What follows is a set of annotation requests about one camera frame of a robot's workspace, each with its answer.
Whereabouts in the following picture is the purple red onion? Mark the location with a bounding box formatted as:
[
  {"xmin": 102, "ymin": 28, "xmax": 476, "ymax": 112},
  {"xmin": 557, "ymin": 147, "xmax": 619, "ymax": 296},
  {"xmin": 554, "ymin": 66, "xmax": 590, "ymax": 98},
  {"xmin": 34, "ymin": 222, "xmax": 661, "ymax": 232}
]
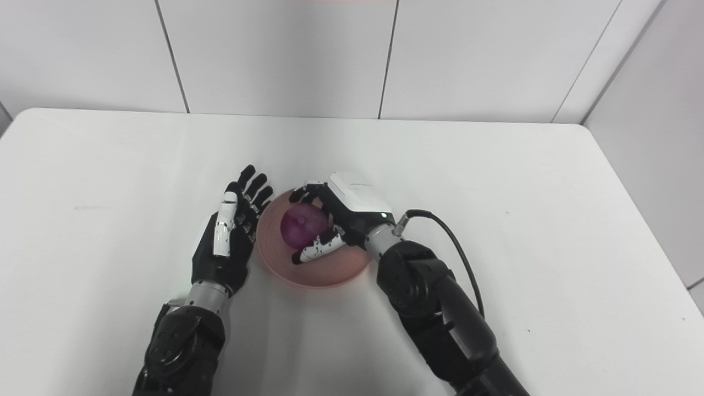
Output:
[{"xmin": 280, "ymin": 205, "xmax": 330, "ymax": 250}]

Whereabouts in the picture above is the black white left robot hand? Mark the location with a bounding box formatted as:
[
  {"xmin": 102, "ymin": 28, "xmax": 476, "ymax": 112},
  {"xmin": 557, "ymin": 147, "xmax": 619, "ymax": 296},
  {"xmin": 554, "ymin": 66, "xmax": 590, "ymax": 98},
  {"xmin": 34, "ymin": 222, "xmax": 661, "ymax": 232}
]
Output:
[{"xmin": 190, "ymin": 164, "xmax": 274, "ymax": 299}]

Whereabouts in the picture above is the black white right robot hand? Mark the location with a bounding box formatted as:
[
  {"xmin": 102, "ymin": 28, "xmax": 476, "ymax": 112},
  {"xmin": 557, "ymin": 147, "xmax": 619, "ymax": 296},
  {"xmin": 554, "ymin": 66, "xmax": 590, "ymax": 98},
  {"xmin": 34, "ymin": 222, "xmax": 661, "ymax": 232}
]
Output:
[{"xmin": 289, "ymin": 172, "xmax": 397, "ymax": 266}]

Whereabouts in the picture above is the pink round plate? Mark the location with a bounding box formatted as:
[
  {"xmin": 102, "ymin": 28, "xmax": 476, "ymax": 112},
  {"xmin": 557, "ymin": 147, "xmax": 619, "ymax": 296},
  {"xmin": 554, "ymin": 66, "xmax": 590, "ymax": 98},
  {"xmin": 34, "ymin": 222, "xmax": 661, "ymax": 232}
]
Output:
[{"xmin": 256, "ymin": 188, "xmax": 375, "ymax": 288}]

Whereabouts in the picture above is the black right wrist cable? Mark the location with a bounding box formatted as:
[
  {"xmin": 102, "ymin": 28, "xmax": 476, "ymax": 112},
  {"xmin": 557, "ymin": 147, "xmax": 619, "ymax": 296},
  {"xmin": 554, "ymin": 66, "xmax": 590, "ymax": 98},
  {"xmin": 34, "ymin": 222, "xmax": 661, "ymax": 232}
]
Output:
[{"xmin": 397, "ymin": 209, "xmax": 486, "ymax": 320}]

